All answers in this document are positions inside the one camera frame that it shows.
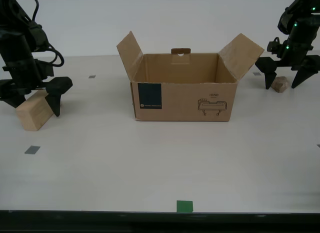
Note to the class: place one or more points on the light wooden block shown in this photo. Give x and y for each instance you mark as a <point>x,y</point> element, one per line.
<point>32,115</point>

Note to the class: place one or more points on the speckled beige rock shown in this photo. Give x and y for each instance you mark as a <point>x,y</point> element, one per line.
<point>281,85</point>

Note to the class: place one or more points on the green tape piece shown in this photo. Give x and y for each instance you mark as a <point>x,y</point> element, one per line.
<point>184,206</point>

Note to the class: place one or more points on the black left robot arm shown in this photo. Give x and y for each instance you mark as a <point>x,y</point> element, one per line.
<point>15,23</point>

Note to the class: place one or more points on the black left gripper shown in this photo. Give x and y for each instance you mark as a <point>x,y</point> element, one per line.
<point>25,78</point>

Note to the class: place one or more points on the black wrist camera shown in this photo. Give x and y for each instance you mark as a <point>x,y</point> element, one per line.
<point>46,69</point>
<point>274,48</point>

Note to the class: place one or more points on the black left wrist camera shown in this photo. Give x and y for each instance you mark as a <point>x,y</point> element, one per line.
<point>46,69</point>

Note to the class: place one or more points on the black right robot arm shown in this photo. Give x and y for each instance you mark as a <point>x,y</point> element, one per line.
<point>300,18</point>

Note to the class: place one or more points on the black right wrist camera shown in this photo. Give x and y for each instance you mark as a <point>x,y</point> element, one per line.
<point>274,48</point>

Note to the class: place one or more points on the brown cardboard box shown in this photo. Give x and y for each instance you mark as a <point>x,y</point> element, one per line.
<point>182,103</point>

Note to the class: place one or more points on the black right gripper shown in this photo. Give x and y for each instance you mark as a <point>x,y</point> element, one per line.
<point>296,55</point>

